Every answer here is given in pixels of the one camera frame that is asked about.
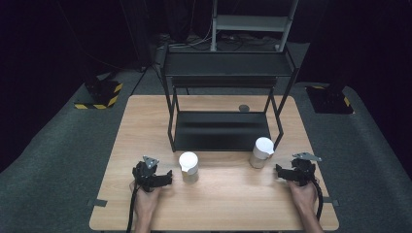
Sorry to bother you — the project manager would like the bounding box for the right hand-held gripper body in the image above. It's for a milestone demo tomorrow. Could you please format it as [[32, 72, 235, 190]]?
[[290, 151, 324, 187]]

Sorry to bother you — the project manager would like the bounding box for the black metal shelf rack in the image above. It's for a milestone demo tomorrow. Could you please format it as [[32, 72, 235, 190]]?
[[158, 43, 301, 153]]

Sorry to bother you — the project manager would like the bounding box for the grey tape piece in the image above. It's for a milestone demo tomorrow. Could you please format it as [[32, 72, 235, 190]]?
[[86, 198, 108, 209], [324, 196, 340, 208]]

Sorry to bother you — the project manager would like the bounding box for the black floor cable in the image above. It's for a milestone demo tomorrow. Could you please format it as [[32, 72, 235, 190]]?
[[190, 31, 281, 52]]

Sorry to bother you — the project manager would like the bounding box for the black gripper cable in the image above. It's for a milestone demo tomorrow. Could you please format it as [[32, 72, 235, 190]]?
[[310, 179, 325, 221], [125, 185, 140, 233]]

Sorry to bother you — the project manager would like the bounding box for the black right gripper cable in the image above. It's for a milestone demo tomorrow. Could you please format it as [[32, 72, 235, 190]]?
[[310, 179, 325, 221]]

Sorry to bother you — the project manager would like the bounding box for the white cup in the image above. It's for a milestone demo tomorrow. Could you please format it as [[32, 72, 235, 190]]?
[[178, 150, 200, 184], [248, 136, 276, 170]]

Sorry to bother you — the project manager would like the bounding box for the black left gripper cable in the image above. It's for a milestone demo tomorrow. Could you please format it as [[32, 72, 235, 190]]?
[[125, 185, 140, 233]]

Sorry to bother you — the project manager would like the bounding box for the black yellow-striped stand base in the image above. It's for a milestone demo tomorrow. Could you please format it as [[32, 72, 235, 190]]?
[[73, 76, 124, 111], [305, 84, 355, 116]]

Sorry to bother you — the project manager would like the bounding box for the grey felt mat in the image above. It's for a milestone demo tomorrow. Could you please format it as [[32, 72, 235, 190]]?
[[0, 42, 412, 233]]

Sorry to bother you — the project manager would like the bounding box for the grey metal stand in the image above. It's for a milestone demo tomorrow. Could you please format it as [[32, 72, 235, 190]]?
[[210, 0, 299, 52]]

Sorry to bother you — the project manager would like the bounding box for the person's right hand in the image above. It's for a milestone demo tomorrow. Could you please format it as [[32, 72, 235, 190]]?
[[286, 179, 319, 210]]

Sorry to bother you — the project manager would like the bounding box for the white floor cable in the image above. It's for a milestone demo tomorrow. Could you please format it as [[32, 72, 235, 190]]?
[[168, 17, 216, 50]]

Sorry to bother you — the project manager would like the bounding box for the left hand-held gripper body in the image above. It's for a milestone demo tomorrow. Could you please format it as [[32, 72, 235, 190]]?
[[131, 155, 162, 193]]

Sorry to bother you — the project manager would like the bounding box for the person's left hand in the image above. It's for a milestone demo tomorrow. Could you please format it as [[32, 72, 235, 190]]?
[[128, 180, 163, 213]]

